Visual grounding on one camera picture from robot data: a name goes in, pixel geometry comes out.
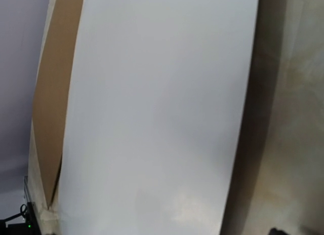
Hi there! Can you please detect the red and dark photo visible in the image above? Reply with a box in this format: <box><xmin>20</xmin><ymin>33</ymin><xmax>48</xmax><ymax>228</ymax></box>
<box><xmin>58</xmin><ymin>0</ymin><xmax>259</xmax><ymax>234</ymax></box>

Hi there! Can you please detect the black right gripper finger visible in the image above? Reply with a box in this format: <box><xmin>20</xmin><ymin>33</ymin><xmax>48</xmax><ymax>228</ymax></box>
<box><xmin>269</xmin><ymin>227</ymin><xmax>290</xmax><ymax>235</ymax></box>

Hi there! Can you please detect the brown backing board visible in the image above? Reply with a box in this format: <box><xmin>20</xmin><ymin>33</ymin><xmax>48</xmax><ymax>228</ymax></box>
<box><xmin>32</xmin><ymin>0</ymin><xmax>83</xmax><ymax>208</ymax></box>

